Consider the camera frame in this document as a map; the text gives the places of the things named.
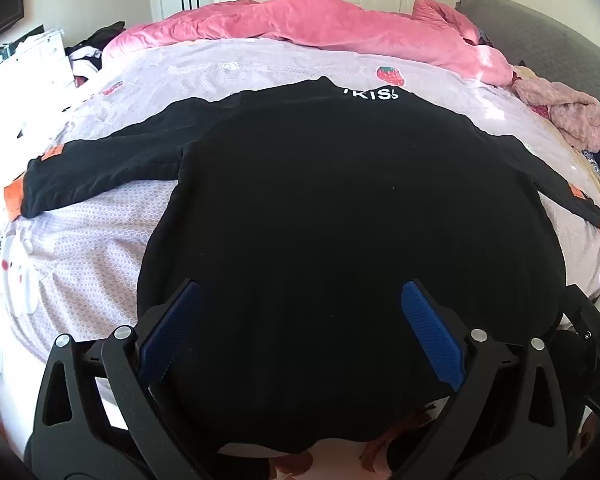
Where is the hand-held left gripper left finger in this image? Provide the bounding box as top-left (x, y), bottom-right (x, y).
top-left (30, 278), bottom-right (221, 480)

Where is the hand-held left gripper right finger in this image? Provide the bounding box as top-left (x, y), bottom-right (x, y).
top-left (392, 279), bottom-right (581, 480)

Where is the black sweater with orange cuffs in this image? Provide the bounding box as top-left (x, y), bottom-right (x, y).
top-left (2, 76), bottom-right (600, 461)

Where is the pile of dark clothes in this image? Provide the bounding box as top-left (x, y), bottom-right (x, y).
top-left (64, 21), bottom-right (127, 88)

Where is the pink fluffy garment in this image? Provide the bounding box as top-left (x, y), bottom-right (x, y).
top-left (511, 77), bottom-right (600, 148)

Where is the grey quilted headboard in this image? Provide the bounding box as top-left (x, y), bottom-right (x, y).
top-left (454, 0), bottom-right (600, 156)

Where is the lilac strawberry print bed sheet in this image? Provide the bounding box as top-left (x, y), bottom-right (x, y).
top-left (0, 35), bottom-right (600, 396)

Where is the white dresser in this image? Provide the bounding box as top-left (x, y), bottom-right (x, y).
top-left (0, 27), bottom-right (76, 136)

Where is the dresser top clutter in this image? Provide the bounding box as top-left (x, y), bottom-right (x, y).
top-left (0, 25), bottom-right (48, 61)

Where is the pink plush duvet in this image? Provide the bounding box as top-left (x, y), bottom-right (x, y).
top-left (101, 0), bottom-right (516, 86)

